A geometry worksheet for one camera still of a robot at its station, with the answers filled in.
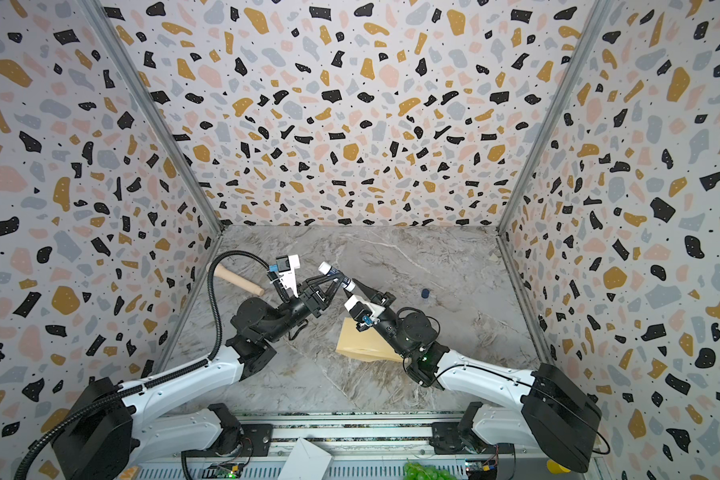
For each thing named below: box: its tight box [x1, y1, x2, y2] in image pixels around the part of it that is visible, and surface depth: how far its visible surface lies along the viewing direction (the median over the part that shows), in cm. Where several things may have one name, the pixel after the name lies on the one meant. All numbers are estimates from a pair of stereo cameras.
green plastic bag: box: [404, 462, 457, 480], surface depth 68 cm
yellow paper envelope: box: [336, 317, 403, 363], surface depth 92 cm
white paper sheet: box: [277, 437, 332, 480], surface depth 69 cm
